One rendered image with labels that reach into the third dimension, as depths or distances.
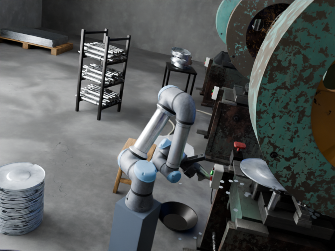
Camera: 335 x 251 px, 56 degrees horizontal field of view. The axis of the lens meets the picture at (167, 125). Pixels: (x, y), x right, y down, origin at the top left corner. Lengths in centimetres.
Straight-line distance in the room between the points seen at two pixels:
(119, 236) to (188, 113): 76
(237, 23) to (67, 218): 195
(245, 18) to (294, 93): 179
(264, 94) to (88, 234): 155
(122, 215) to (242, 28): 177
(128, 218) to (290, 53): 115
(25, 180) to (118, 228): 64
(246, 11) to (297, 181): 184
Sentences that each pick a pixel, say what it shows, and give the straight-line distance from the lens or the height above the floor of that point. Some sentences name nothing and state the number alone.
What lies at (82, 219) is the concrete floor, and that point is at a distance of 227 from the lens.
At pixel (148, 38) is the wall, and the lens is 816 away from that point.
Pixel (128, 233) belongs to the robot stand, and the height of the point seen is 31.
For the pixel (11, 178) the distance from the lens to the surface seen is 206.
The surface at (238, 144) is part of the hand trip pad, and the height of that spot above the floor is 76.
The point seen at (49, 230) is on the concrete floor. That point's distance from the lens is 220.
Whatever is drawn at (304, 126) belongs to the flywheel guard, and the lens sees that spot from 103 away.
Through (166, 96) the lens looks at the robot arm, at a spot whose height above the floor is 100.
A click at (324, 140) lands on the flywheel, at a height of 116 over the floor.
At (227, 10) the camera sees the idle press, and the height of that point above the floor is 140.
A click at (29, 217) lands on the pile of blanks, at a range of 212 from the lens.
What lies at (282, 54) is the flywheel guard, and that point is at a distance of 95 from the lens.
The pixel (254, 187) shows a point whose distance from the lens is 162.
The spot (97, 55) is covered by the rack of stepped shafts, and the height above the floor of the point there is 71.
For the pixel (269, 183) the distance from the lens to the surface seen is 155.
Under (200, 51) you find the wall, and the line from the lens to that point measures 808.
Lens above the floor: 151
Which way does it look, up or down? 23 degrees down
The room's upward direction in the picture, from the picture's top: 12 degrees clockwise
